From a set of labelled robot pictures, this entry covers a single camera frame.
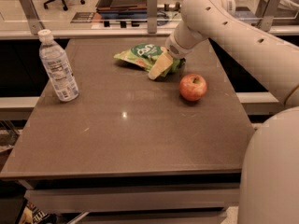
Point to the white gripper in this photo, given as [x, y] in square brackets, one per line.
[175, 49]

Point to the green rice chip bag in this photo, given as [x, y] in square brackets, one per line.
[145, 56]

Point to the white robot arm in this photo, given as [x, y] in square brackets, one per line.
[269, 187]

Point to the red apple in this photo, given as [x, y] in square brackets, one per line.
[192, 87]

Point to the grey tray bin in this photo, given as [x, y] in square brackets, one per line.
[121, 5]

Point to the clear plastic water bottle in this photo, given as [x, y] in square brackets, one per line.
[57, 66]

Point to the magazine under table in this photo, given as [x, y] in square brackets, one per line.
[30, 214]

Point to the middle metal bracket post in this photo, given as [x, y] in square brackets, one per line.
[152, 16]

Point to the metal bracket post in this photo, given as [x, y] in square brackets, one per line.
[269, 13]
[34, 22]
[152, 16]

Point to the right metal bracket post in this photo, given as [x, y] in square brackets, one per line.
[269, 13]

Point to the left metal bracket post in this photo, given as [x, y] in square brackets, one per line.
[34, 22]

